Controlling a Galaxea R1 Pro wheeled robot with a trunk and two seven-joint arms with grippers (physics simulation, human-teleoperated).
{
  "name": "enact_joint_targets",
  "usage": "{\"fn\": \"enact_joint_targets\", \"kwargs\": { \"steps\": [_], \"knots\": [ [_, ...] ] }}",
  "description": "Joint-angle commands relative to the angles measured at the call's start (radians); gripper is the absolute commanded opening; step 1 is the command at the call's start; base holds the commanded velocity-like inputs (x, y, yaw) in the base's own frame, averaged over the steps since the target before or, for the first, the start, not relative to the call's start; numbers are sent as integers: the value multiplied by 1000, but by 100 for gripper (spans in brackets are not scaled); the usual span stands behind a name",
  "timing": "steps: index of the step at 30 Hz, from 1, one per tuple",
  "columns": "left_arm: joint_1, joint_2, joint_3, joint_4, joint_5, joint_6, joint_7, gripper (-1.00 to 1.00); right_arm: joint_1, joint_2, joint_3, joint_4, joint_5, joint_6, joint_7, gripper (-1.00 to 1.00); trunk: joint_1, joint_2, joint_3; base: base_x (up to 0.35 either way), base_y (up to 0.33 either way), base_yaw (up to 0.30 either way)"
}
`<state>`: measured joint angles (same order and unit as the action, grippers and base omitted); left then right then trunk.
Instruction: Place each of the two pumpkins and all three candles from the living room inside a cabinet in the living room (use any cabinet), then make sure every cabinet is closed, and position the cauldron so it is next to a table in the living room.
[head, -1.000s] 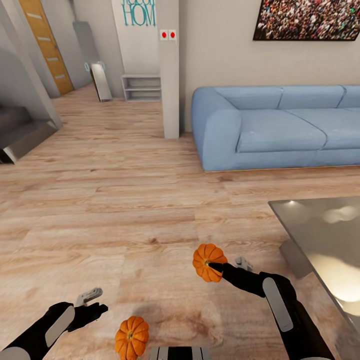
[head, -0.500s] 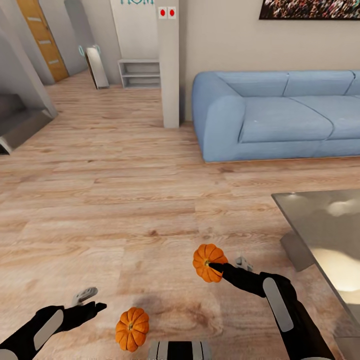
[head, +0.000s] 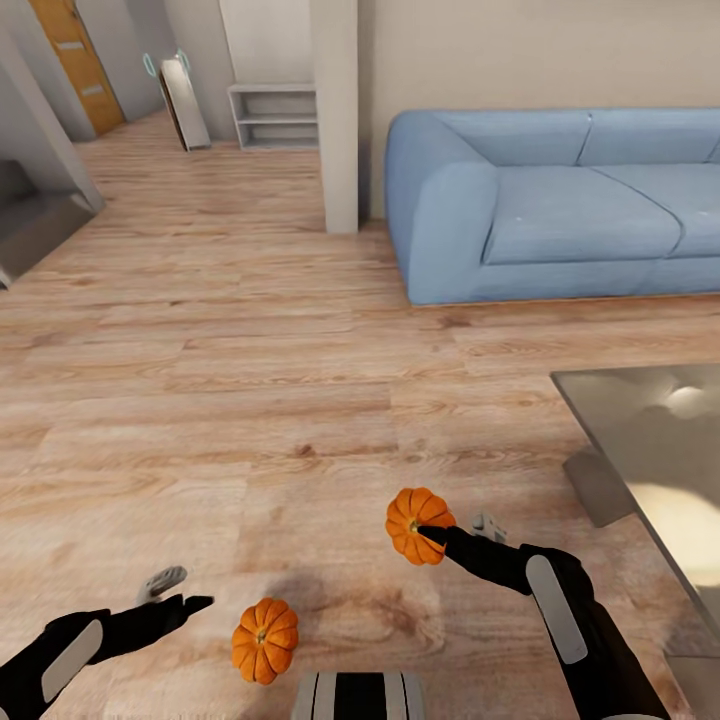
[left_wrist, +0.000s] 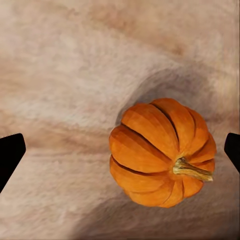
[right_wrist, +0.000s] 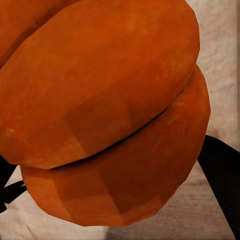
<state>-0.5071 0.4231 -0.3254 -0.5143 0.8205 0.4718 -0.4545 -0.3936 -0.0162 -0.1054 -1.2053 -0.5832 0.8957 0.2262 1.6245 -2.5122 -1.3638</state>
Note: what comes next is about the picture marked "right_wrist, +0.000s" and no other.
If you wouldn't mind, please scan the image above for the pumpkin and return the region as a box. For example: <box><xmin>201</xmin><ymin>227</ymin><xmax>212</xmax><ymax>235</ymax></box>
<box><xmin>0</xmin><ymin>0</ymin><xmax>211</xmax><ymax>227</ymax></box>

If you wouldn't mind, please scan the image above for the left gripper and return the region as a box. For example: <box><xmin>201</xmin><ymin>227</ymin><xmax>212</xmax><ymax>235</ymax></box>
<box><xmin>0</xmin><ymin>180</ymin><xmax>27</xmax><ymax>214</ymax></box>

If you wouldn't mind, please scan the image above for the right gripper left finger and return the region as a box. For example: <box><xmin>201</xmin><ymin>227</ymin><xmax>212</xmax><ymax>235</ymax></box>
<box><xmin>0</xmin><ymin>154</ymin><xmax>17</xmax><ymax>193</ymax></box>

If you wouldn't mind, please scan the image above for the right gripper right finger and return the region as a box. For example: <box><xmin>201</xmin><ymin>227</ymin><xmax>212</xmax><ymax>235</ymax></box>
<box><xmin>197</xmin><ymin>135</ymin><xmax>240</xmax><ymax>240</ymax></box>

